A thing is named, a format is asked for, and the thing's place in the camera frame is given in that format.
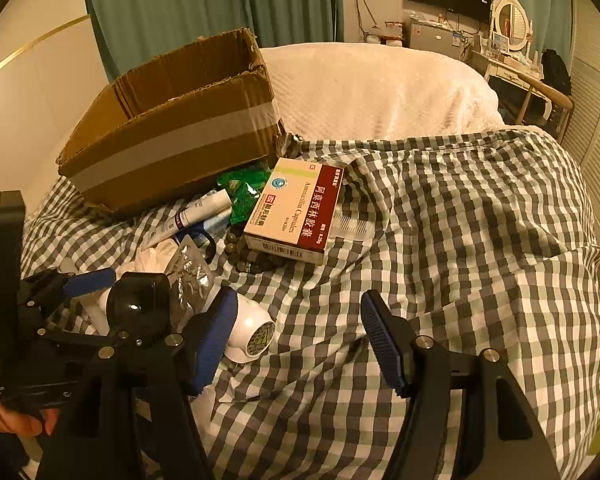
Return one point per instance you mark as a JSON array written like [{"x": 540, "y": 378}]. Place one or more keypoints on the white plastic cylinder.
[{"x": 96, "y": 315}]

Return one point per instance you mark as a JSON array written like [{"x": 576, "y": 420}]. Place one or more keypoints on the white cloth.
[{"x": 152, "y": 260}]

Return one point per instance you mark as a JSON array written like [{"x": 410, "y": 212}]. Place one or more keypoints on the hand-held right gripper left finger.
[{"x": 215, "y": 340}]

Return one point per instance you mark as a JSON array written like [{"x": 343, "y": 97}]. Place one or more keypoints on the silver foil blister pack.
[{"x": 187, "y": 280}]

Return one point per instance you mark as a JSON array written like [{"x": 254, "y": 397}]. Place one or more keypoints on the white round vanity mirror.
[{"x": 511, "y": 25}]

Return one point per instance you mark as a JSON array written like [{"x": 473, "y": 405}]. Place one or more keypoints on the white louvered door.
[{"x": 595, "y": 110}]

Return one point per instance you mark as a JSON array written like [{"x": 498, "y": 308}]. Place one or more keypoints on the person's left hand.
[{"x": 22, "y": 420}]

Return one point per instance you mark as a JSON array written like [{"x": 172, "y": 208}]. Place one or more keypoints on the green snack packet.
[{"x": 245, "y": 195}]

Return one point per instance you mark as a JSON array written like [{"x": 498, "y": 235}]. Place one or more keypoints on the black bag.
[{"x": 555, "y": 72}]

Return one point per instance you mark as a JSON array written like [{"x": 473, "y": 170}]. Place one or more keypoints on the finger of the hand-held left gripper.
[
  {"x": 87, "y": 282},
  {"x": 80, "y": 342}
]

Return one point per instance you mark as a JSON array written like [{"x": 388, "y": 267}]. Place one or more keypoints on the white dressing table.
[{"x": 505, "y": 67}]

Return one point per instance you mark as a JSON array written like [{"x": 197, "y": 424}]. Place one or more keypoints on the blue packet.
[{"x": 215, "y": 222}]

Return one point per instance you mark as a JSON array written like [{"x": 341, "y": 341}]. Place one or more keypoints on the white round bottle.
[{"x": 247, "y": 322}]

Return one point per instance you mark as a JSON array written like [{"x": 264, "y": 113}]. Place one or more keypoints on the clear plastic comb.
[{"x": 352, "y": 227}]

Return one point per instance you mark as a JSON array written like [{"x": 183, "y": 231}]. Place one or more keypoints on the brown cardboard box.
[{"x": 180, "y": 130}]

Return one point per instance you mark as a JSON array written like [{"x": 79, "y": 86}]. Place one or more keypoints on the white cream tube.
[{"x": 200, "y": 212}]

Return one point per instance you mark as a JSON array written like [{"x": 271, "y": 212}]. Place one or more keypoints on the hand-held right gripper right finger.
[{"x": 382, "y": 340}]

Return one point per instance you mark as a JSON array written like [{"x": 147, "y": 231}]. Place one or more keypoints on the wooden chair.
[{"x": 540, "y": 92}]

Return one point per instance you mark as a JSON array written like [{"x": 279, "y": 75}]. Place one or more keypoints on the person's left forearm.
[{"x": 0, "y": 455}]

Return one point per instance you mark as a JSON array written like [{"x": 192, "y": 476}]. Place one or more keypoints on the white and maroon medicine box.
[{"x": 290, "y": 210}]

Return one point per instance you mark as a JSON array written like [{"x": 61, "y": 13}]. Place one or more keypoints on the white low cabinet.
[{"x": 432, "y": 40}]

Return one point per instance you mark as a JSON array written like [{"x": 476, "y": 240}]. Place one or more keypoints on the white fluffy blanket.
[{"x": 380, "y": 95}]

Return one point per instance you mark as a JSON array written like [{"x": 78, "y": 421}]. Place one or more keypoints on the grey checked blanket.
[{"x": 455, "y": 260}]

